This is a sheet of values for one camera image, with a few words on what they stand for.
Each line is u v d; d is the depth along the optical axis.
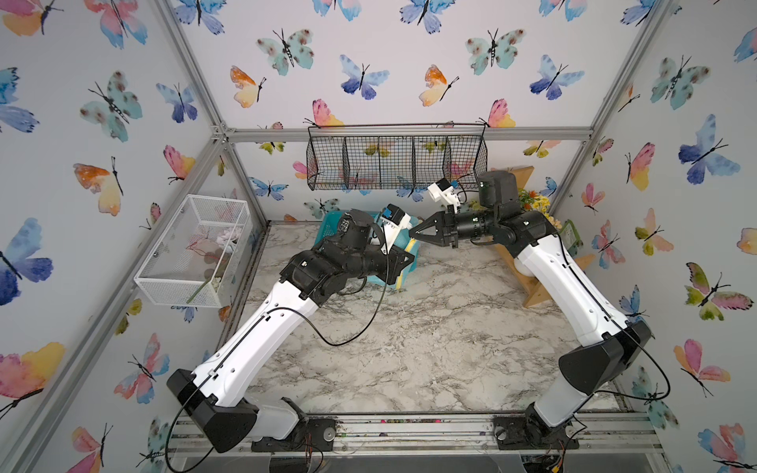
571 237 1.08
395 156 0.98
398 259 0.55
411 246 0.63
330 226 1.39
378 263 0.55
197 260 0.72
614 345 0.42
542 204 0.83
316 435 0.74
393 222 0.55
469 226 0.59
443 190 0.63
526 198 0.93
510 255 0.55
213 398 0.38
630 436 0.74
